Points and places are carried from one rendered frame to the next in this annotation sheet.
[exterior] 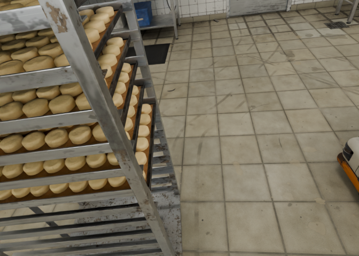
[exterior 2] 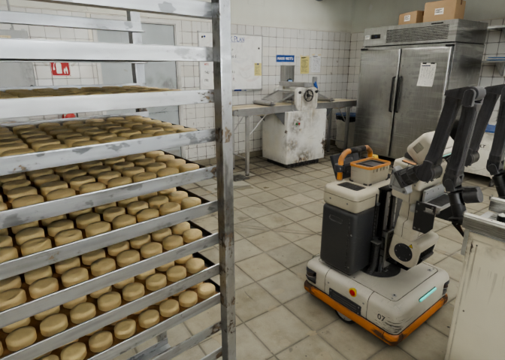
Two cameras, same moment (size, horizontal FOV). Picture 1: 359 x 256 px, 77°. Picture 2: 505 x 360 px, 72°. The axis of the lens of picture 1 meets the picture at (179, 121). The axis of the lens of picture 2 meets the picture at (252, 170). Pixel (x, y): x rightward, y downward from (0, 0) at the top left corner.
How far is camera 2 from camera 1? 72 cm
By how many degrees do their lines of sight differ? 46
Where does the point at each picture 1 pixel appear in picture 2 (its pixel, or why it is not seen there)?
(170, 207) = not seen: outside the picture
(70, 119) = (195, 213)
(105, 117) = (229, 201)
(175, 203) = not seen: outside the picture
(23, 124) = (158, 222)
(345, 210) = (334, 331)
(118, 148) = (229, 231)
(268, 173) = (255, 330)
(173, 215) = not seen: outside the picture
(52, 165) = (137, 289)
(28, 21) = (200, 137)
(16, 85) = (172, 183)
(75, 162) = (161, 279)
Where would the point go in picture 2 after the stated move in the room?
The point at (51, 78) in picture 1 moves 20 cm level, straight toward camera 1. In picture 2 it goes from (196, 176) to (280, 184)
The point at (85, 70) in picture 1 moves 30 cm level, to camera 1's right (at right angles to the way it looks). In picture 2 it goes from (229, 165) to (304, 146)
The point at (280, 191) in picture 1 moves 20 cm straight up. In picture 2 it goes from (276, 341) to (276, 311)
